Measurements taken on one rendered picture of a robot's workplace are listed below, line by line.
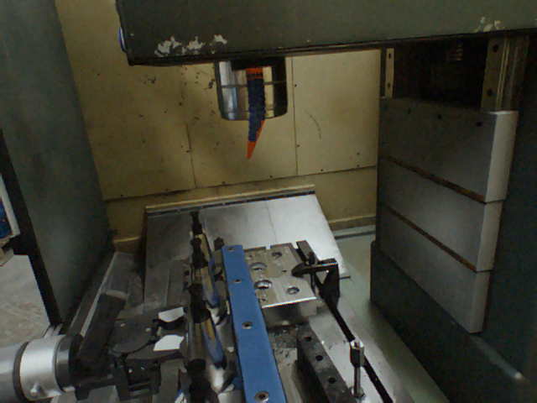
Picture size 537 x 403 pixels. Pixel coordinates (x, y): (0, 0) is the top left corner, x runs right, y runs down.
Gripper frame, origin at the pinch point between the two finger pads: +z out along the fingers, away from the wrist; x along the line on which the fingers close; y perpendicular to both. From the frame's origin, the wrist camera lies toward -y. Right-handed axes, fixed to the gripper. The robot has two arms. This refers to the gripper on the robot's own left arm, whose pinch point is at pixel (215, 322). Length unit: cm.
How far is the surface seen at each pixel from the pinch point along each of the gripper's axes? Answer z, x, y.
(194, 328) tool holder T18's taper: -1.6, 11.9, -9.1
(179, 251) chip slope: -16, -116, 49
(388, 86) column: 57, -62, -23
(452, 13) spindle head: 40, -10, -38
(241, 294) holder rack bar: 4.3, -1.7, -2.7
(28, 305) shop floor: -141, -216, 125
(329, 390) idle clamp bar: 18.3, -5.1, 23.7
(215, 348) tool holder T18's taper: 0.2, 12.0, -6.3
